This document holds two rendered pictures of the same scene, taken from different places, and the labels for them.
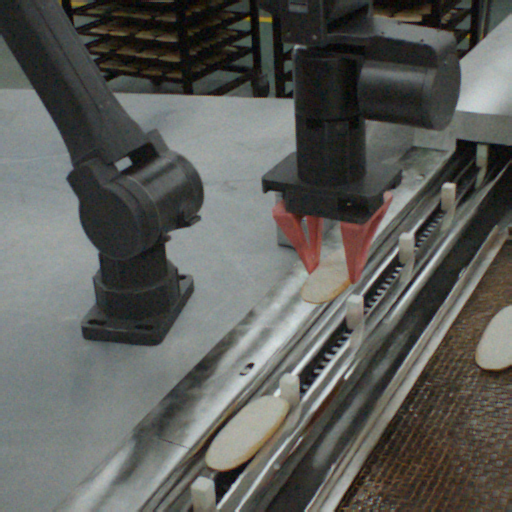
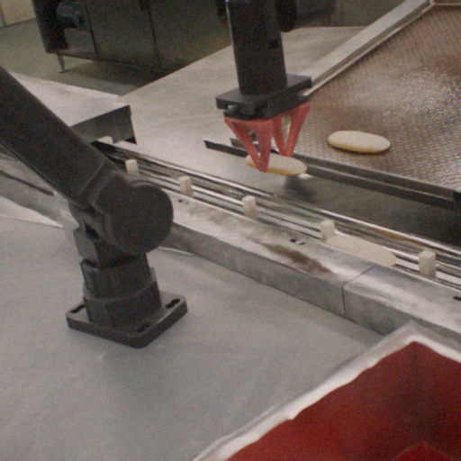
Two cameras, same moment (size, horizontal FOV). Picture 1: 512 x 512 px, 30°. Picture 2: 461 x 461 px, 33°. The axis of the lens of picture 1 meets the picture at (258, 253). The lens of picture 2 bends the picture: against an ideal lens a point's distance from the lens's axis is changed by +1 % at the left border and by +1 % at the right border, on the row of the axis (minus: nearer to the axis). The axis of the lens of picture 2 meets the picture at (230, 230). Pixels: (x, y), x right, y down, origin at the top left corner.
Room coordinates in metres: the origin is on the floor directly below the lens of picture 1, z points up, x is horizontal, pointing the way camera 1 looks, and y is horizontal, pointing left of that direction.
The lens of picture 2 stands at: (0.42, 0.77, 1.27)
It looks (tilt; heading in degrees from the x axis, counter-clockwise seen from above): 25 degrees down; 294
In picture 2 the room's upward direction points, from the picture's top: 10 degrees counter-clockwise
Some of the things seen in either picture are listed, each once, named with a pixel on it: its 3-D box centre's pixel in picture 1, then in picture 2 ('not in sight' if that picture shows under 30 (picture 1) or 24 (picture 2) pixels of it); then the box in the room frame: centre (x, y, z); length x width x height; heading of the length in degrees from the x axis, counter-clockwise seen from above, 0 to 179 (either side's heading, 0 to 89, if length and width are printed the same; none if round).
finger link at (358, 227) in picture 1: (340, 230); (273, 128); (0.71, -0.07, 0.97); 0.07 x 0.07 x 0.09; 60
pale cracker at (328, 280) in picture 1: (334, 271); (274, 161); (0.71, -0.07, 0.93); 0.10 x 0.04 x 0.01; 150
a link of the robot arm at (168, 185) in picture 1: (147, 212); (119, 217); (0.84, 0.11, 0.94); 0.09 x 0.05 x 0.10; 55
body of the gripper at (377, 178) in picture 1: (331, 151); (261, 71); (0.71, -0.06, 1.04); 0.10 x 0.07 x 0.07; 60
